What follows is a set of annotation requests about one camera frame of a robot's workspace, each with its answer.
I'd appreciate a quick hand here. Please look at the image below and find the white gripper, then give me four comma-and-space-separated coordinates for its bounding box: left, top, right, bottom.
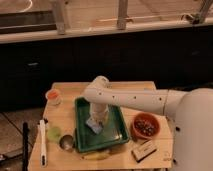
89, 103, 108, 124

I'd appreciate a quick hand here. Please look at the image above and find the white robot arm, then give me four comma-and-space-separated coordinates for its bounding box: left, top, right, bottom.
83, 76, 185, 119

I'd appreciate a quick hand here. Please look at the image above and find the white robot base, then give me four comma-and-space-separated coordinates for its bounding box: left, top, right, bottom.
172, 88, 213, 171

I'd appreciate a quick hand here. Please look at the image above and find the green plastic tray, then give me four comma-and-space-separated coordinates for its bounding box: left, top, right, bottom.
75, 97, 130, 153

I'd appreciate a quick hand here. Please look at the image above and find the yellow banana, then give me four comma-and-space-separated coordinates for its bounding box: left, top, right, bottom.
82, 150, 110, 160

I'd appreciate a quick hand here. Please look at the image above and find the small metal cup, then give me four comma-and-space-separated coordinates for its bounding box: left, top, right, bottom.
59, 135, 74, 151

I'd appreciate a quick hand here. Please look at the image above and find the orange lidded plastic jar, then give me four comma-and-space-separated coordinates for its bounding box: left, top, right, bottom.
45, 89, 61, 105

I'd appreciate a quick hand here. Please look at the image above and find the orange bowl with beads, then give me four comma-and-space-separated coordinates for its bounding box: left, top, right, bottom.
131, 112, 160, 140

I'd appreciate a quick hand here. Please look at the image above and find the light green cup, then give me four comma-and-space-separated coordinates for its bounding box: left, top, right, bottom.
47, 126, 61, 143

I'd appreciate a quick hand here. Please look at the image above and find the black pole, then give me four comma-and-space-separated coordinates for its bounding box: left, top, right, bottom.
22, 122, 29, 171

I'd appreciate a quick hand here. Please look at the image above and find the white long-handled brush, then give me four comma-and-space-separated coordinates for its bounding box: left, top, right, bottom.
39, 119, 47, 167

